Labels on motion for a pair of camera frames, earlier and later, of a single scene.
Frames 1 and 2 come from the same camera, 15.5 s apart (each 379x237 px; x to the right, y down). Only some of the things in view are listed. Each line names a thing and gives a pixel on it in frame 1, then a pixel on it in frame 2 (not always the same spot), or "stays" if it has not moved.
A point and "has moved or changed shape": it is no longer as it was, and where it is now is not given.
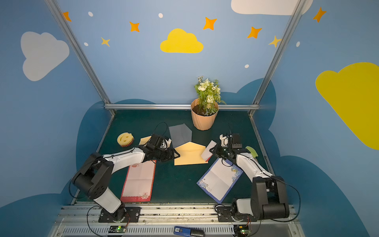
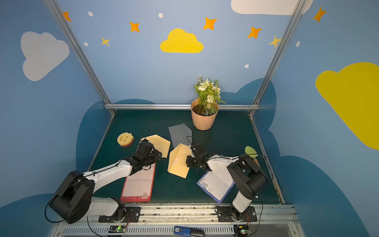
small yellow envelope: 190,153 has moved or changed shape
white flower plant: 209,95 stays
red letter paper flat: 138,184 stays
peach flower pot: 204,114 stays
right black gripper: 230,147 → 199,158
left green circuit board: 117,229 stays
